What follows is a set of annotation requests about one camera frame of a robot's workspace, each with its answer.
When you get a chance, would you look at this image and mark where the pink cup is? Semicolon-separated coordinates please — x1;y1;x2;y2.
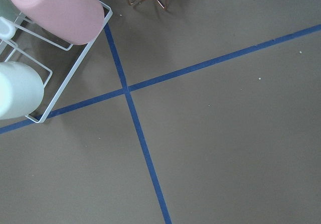
11;0;104;45

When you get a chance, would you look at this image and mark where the white cup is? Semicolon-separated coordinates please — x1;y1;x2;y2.
1;61;44;120

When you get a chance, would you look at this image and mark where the white wire cup rack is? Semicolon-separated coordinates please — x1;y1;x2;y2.
0;0;113;124

